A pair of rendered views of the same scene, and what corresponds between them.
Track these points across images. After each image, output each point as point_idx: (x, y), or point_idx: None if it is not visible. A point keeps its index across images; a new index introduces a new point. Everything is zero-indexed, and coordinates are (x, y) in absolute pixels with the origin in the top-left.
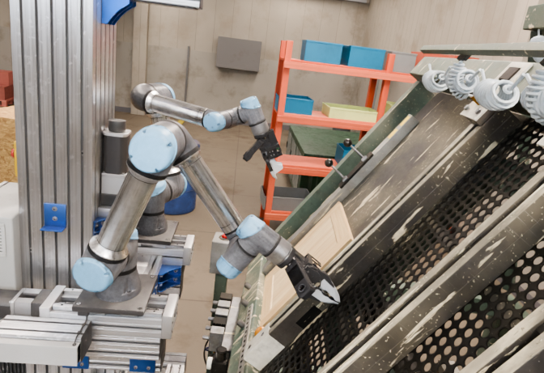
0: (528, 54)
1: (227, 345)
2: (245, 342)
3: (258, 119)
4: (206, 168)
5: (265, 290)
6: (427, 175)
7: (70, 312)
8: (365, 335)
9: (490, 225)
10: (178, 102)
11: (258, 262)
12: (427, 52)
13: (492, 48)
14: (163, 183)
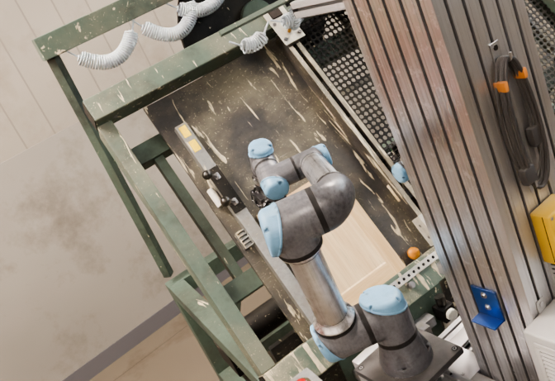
0: None
1: (424, 317)
2: (429, 256)
3: (269, 158)
4: None
5: (357, 299)
6: (323, 76)
7: None
8: None
9: None
10: (323, 163)
11: (310, 347)
12: (234, 30)
13: None
14: (371, 287)
